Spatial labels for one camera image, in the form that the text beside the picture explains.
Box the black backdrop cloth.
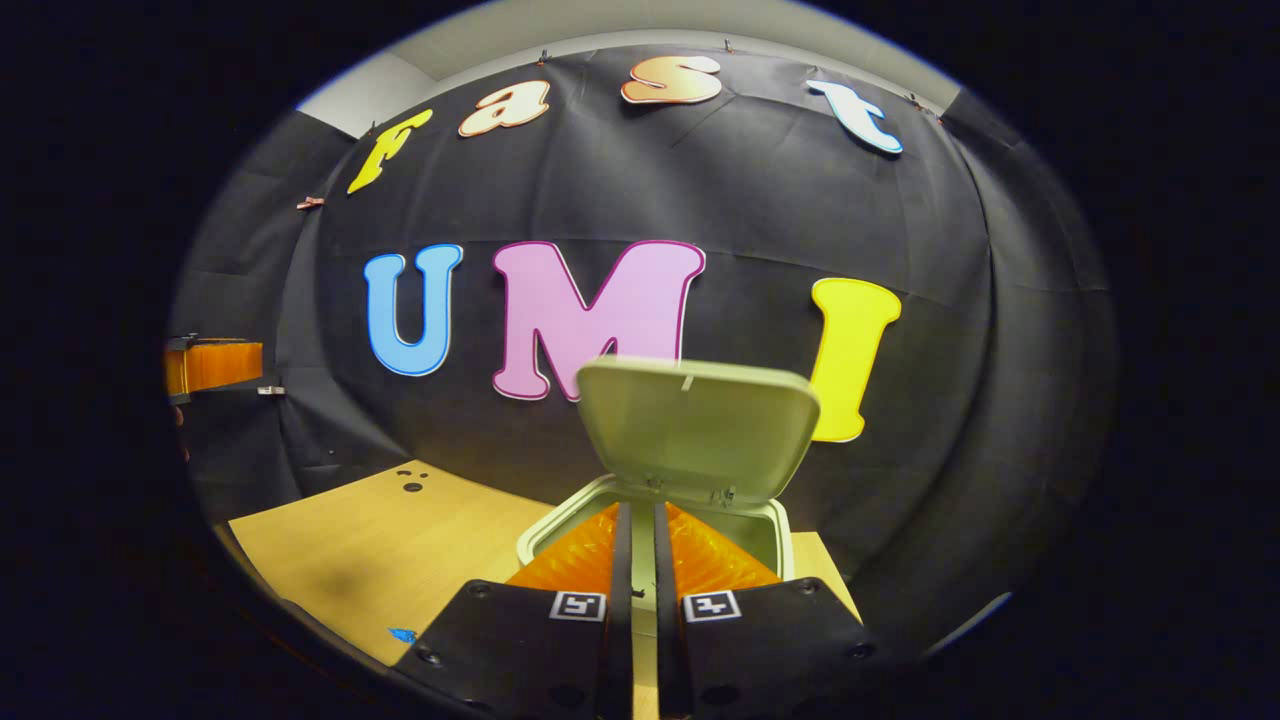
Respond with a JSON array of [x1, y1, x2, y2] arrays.
[[170, 45, 1119, 661]]

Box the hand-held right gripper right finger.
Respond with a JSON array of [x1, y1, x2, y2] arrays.
[[655, 500, 881, 720]]

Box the wooden desktop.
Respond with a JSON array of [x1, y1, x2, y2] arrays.
[[228, 460, 863, 720]]

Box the green desktop garbage bin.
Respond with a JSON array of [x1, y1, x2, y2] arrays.
[[517, 356, 823, 601]]

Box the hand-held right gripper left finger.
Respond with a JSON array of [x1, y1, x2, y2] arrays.
[[390, 500, 635, 720]]

